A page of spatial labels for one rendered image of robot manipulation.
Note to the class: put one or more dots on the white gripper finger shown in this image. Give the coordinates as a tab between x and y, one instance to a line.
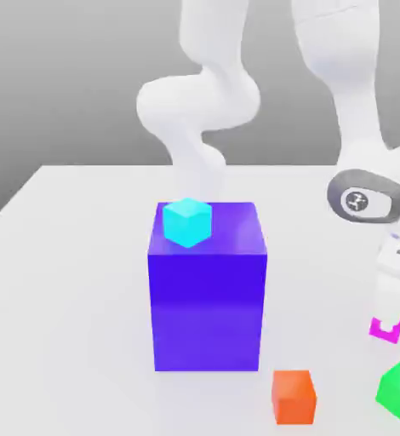
389	303

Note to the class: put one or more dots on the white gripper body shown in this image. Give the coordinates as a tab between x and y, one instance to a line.
395	264

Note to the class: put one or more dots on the small magenta cube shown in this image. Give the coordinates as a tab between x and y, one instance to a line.
377	328

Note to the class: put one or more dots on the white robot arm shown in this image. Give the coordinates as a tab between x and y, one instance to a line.
349	102

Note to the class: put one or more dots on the small green cube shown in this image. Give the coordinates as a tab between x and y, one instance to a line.
399	391

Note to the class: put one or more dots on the small orange cube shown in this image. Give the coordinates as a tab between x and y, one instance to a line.
293	398

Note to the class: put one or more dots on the small cyan cube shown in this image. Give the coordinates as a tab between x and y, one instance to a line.
186	223

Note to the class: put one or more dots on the large blue box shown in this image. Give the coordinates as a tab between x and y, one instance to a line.
206	306

